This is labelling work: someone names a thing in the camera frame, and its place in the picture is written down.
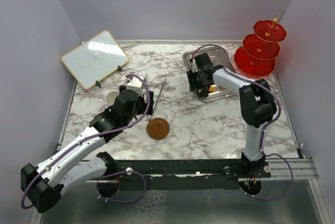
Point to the brown wooden coaster near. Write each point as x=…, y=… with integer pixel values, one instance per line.
x=158, y=128

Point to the stainless steel tray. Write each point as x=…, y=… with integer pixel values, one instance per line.
x=218, y=56

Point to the black round cookie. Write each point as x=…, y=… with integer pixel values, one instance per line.
x=204, y=93

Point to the orange fish-shaped pastry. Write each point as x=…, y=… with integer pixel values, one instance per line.
x=211, y=89

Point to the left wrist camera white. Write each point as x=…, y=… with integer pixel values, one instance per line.
x=134, y=84

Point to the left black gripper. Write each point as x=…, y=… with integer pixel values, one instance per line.
x=144, y=107

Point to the red three-tier cake stand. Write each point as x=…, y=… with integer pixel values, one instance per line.
x=257, y=55

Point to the small tea bag packet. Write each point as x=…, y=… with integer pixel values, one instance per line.
x=103, y=107

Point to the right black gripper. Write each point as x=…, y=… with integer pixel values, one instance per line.
x=193, y=86

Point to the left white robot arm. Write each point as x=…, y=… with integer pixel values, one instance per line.
x=44, y=184

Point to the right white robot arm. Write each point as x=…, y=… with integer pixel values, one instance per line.
x=257, y=104

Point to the whiteboard with yellow frame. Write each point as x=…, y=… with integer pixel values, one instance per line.
x=95, y=59

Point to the black mounting rail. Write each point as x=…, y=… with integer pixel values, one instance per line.
x=184, y=174

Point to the white mug blue handle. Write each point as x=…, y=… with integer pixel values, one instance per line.
x=110, y=97

